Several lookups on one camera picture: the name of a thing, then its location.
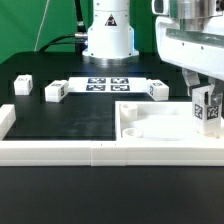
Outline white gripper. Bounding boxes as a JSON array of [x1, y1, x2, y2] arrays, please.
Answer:
[[151, 0, 224, 111]]

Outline white square tabletop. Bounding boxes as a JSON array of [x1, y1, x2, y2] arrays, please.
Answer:
[[115, 101, 214, 141]]

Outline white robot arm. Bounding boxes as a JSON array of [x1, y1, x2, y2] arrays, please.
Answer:
[[83, 0, 224, 106]]

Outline white U-shaped fence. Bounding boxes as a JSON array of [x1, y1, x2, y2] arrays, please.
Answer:
[[0, 104, 224, 166]]

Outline white marker base plate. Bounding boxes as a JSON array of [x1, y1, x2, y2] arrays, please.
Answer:
[[68, 77, 147, 93]]

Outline black cable bundle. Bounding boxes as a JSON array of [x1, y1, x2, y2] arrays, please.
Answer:
[[39, 0, 89, 54]]

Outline thin white cable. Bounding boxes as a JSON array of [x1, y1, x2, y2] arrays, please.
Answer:
[[33, 0, 52, 53]]

